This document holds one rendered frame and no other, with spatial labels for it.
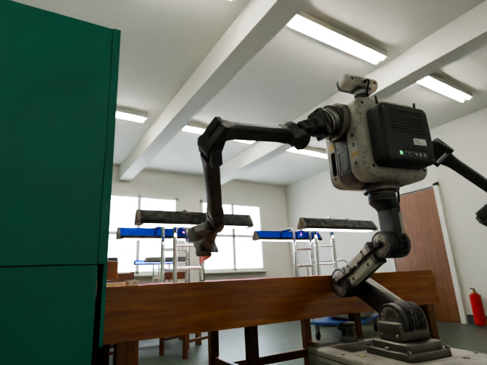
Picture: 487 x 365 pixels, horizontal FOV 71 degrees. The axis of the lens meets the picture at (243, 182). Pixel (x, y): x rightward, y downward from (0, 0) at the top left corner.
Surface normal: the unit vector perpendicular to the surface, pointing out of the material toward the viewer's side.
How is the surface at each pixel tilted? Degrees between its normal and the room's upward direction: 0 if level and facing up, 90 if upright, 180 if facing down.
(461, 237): 90
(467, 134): 90
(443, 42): 90
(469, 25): 90
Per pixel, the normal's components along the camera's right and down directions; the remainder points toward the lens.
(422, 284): 0.47, -0.26
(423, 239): -0.85, -0.11
